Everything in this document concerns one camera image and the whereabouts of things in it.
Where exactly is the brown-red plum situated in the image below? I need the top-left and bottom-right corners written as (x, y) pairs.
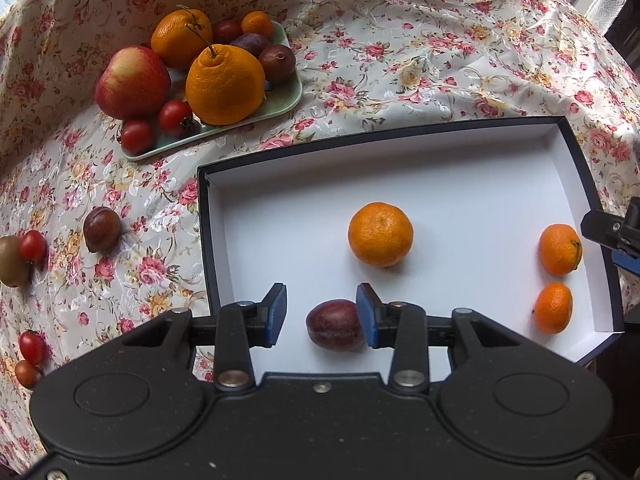
top-left (83, 206), bottom-right (121, 254)
top-left (259, 44), bottom-right (296, 82)

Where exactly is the pale green tray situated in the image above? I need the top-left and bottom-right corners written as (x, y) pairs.
top-left (119, 20), bottom-right (303, 162)

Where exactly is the large knobbed orange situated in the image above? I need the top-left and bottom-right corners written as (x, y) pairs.
top-left (186, 44), bottom-right (266, 126)

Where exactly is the dark side table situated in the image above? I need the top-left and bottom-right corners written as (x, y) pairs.
top-left (605, 7), bottom-right (640, 76)

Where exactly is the red apple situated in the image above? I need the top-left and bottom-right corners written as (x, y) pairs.
top-left (95, 46), bottom-right (172, 122)

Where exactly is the dark purple plum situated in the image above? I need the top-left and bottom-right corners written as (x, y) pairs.
top-left (229, 33), bottom-right (271, 58)
top-left (305, 299), bottom-right (366, 352)

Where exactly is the large mandarin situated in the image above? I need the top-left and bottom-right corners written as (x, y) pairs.
top-left (348, 202), bottom-right (415, 268)

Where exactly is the brownish cherry tomato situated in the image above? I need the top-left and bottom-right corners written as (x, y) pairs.
top-left (15, 360), bottom-right (42, 390)

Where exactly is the small red plum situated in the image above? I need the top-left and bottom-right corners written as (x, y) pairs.
top-left (212, 19), bottom-right (244, 46)

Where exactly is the mandarin with stem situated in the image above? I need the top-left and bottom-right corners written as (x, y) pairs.
top-left (538, 223), bottom-right (583, 277)

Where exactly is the black box with white inside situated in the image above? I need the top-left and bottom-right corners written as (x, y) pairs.
top-left (197, 116), bottom-right (625, 367)

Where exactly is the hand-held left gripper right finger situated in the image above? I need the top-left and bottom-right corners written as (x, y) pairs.
top-left (355, 282), bottom-right (531, 393)

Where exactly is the small mandarin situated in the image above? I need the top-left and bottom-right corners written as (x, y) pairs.
top-left (241, 11), bottom-right (274, 41)
top-left (534, 282), bottom-right (573, 335)

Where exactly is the brown kiwi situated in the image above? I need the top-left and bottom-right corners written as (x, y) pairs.
top-left (0, 235), bottom-right (32, 288)

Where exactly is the red cherry tomato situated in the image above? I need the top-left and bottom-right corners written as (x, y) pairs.
top-left (158, 100), bottom-right (195, 138)
top-left (120, 120), bottom-right (156, 156)
top-left (20, 230), bottom-right (47, 264)
top-left (19, 330), bottom-right (47, 366)

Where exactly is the large round orange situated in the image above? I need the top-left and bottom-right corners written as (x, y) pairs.
top-left (151, 7), bottom-right (214, 68)

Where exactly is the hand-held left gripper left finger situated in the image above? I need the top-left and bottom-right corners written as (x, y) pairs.
top-left (117, 282), bottom-right (288, 392)

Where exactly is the floral tablecloth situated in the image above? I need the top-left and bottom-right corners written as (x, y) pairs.
top-left (0, 0), bottom-right (640, 476)

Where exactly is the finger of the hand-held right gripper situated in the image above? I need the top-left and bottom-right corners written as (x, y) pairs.
top-left (581, 204), bottom-right (640, 261)
top-left (613, 252), bottom-right (640, 276)

